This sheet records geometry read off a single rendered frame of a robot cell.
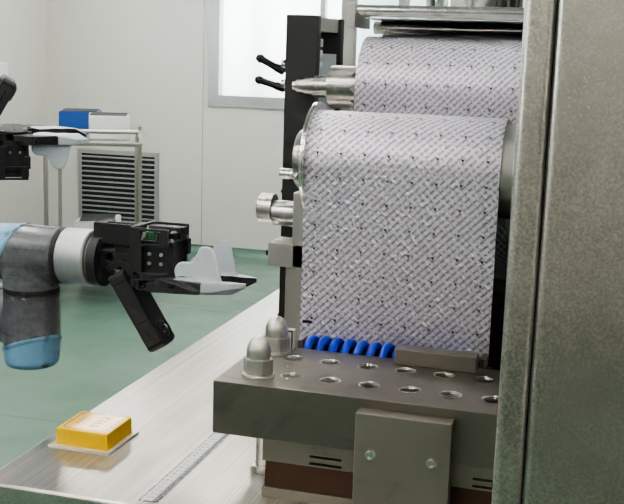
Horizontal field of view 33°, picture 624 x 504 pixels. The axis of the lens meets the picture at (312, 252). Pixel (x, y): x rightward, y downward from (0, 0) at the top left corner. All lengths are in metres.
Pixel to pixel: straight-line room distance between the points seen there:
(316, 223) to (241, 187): 5.98
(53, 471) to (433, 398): 0.45
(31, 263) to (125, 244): 0.13
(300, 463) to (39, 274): 0.46
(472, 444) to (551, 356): 0.70
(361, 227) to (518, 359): 0.88
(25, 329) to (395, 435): 0.56
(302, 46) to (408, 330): 0.53
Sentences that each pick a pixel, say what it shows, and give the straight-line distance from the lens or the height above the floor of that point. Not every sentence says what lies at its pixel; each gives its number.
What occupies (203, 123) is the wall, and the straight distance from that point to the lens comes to 7.34.
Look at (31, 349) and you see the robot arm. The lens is 1.46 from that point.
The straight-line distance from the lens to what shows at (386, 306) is 1.30.
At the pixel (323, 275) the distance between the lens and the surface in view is 1.31.
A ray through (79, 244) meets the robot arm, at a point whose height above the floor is 1.13.
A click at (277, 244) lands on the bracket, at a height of 1.13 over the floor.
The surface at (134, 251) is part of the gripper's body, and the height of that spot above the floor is 1.13.
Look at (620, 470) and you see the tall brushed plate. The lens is 0.43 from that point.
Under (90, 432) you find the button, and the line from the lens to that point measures 1.33.
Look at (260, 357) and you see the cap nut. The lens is 1.17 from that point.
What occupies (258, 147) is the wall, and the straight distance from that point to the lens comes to 7.21.
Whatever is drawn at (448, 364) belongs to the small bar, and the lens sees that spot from 1.24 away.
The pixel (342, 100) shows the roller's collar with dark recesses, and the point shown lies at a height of 1.32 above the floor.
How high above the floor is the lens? 1.38
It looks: 10 degrees down
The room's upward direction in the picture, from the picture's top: 2 degrees clockwise
